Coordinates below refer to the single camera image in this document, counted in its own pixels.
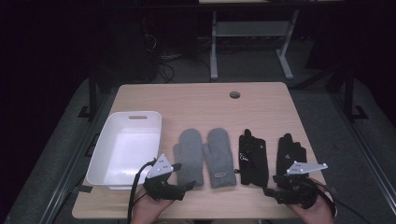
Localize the person's right hand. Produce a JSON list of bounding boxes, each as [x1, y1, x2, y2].
[[288, 186, 336, 224]]

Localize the black metal stand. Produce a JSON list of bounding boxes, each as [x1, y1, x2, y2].
[[342, 63, 369, 121], [78, 69, 98, 121]]

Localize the black floor cables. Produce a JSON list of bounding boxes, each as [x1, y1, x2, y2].
[[141, 18, 213, 84]]

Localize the black glove with white print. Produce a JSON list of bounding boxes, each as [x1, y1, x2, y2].
[[234, 128, 270, 189]]

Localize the person's left hand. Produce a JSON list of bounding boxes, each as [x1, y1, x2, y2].
[[130, 194, 176, 224]]

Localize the plain grey mitten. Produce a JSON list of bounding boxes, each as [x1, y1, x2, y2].
[[173, 128, 205, 188]]

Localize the white metal desk frame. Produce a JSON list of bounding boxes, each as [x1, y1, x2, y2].
[[209, 8, 301, 81]]

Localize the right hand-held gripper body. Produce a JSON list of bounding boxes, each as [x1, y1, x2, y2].
[[268, 161, 329, 210]]

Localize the black glove with small mark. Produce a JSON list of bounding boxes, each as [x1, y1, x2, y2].
[[276, 133, 308, 190]]

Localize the grey mitten with label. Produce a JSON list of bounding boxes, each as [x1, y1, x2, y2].
[[202, 127, 237, 189]]

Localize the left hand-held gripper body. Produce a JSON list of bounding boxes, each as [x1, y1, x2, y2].
[[142, 153, 189, 202]]

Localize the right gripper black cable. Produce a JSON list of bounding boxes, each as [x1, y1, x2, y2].
[[306, 177, 339, 218]]

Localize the white plastic bin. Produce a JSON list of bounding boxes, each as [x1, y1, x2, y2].
[[86, 110, 163, 190]]

